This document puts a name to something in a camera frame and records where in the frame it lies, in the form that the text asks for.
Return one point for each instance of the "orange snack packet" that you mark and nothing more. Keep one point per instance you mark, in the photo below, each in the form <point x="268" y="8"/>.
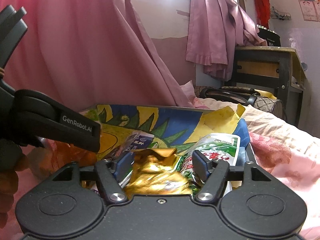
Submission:
<point x="45" y="161"/>

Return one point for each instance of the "wire wall shelf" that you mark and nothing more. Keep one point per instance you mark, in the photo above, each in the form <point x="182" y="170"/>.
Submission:
<point x="278" y="15"/>

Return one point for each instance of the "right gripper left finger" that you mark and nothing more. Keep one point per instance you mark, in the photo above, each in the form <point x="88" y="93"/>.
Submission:
<point x="110" y="174"/>

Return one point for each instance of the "quilted brown bag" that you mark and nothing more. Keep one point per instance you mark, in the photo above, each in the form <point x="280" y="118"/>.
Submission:
<point x="244" y="96"/>

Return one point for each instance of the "colourful cardboard tray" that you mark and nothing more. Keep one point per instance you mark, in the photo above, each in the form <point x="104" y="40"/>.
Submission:
<point x="172" y="127"/>

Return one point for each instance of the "gold foil snack packet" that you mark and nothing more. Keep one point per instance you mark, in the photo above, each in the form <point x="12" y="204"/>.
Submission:
<point x="155" y="172"/>

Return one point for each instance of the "black wooden desk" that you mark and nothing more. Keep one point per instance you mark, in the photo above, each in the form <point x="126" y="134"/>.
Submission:
<point x="276" y="68"/>

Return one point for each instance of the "floral pink bedspread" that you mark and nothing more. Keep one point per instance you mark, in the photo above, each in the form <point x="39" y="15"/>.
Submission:
<point x="289" y="154"/>

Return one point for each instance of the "wall posters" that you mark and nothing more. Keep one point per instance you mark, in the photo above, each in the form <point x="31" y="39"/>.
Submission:
<point x="307" y="0"/>

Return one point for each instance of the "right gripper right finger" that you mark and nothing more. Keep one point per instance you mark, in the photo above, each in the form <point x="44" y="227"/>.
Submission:
<point x="213" y="174"/>

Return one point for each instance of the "blue dark snack packet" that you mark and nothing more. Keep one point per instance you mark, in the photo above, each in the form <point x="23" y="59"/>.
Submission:
<point x="136" y="142"/>

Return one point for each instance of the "yellow item on bag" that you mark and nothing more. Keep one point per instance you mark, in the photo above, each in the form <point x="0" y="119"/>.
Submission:
<point x="266" y="94"/>

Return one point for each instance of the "black box on desk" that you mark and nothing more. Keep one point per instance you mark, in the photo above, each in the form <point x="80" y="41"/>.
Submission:
<point x="271" y="37"/>

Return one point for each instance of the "mauve tied curtain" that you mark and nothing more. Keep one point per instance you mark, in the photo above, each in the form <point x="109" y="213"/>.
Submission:
<point x="216" y="28"/>

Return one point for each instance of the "red hanging decoration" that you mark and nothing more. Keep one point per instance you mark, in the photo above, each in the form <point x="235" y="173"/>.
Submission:
<point x="262" y="8"/>

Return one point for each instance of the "pink draped curtain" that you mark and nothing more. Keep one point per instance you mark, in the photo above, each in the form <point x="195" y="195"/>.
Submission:
<point x="85" y="52"/>

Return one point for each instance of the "green white snack pouch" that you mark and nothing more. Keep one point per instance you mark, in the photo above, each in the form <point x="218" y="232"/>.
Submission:
<point x="215" y="146"/>

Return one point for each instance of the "person's left hand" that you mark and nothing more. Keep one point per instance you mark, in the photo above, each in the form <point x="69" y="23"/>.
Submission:
<point x="9" y="186"/>

